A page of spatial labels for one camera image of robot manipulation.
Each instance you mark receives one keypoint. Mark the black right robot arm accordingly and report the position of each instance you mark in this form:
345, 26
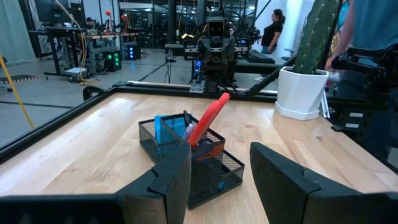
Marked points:
216, 77

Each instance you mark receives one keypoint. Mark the grey curtain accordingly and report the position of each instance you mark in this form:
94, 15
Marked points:
15, 31

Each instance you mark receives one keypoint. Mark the black table frame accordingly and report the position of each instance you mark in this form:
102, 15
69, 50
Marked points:
62, 122

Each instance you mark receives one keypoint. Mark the black pen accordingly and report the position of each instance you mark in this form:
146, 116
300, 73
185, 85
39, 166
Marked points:
186, 117

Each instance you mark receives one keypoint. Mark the person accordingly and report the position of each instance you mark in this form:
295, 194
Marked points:
272, 34
90, 23
373, 21

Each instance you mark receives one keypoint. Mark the striped floor mat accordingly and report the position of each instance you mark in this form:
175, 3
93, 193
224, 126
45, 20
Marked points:
18, 78

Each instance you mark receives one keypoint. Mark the green cactus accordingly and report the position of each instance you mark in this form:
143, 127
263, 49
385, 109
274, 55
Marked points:
314, 37

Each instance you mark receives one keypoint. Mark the computer tower green lights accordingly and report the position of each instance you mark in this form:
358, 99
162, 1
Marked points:
112, 60

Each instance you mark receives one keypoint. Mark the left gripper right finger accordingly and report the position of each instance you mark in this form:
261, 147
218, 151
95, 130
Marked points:
311, 208

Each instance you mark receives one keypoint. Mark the black frame desk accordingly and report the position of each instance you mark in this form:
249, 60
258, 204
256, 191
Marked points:
59, 31

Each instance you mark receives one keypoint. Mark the black mesh desk organizer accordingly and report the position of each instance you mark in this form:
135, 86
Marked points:
214, 183

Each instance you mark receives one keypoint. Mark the orange marker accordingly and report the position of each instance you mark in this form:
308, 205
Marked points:
211, 153

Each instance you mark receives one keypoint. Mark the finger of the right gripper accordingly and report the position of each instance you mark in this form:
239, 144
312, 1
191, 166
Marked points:
207, 51
224, 51

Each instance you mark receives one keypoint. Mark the computer tower blue lights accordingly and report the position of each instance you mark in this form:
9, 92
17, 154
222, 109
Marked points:
133, 52

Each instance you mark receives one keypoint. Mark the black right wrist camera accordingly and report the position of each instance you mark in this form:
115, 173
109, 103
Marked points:
216, 28

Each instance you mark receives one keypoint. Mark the white hexagonal planter pot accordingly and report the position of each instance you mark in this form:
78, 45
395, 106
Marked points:
300, 93

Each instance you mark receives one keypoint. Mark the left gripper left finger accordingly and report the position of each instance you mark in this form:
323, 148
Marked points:
93, 211

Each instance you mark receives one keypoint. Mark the blue sticky note pad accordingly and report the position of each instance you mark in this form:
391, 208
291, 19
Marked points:
160, 127

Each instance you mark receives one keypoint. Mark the black side cart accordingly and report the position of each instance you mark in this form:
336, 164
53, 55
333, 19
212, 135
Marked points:
367, 133

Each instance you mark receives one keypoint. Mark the small blue block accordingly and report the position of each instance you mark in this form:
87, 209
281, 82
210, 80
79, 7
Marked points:
219, 186

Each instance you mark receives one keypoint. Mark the purple pen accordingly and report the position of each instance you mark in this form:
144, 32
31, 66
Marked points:
188, 132

